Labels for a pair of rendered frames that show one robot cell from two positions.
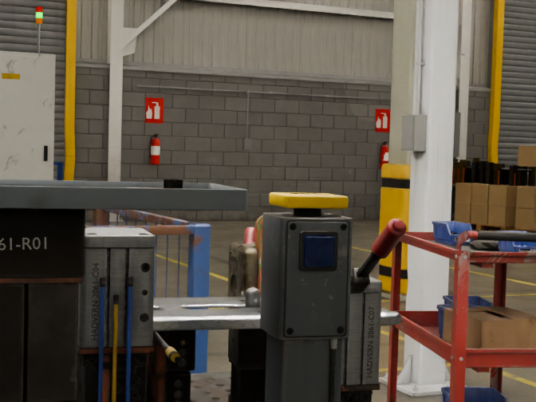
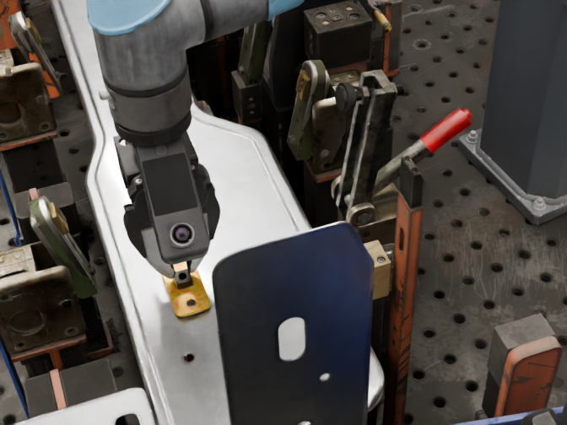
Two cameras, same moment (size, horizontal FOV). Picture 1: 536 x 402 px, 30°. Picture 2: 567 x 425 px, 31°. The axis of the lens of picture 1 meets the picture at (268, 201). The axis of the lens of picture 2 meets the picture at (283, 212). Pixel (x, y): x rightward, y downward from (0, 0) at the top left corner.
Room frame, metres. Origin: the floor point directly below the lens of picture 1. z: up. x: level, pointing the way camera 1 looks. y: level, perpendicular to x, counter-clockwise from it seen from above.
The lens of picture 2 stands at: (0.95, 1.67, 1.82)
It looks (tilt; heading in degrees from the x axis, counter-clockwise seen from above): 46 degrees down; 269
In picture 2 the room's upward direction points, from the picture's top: 3 degrees counter-clockwise
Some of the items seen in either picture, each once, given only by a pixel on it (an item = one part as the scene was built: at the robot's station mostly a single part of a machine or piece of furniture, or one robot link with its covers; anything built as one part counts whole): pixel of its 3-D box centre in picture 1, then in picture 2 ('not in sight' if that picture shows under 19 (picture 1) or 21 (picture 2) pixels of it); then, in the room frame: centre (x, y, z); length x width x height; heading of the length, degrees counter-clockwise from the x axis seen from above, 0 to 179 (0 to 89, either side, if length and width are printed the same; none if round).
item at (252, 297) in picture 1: (252, 302); not in sight; (1.27, 0.02, 1.00); 0.02 x 0.02 x 0.04
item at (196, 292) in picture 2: not in sight; (183, 279); (1.05, 0.99, 1.01); 0.08 x 0.04 x 0.01; 106
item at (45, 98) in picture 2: not in sight; (32, 158); (1.28, 0.63, 0.87); 0.12 x 0.09 x 0.35; 16
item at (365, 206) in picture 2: not in sight; (361, 215); (0.86, 0.96, 1.06); 0.03 x 0.01 x 0.03; 16
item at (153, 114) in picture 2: not in sight; (145, 93); (1.06, 0.96, 1.25); 0.08 x 0.08 x 0.05
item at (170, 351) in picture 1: (164, 344); not in sight; (1.00, 0.10, 1.00); 0.12 x 0.01 x 0.01; 16
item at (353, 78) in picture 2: not in sight; (338, 196); (0.86, 0.75, 0.88); 0.11 x 0.09 x 0.37; 16
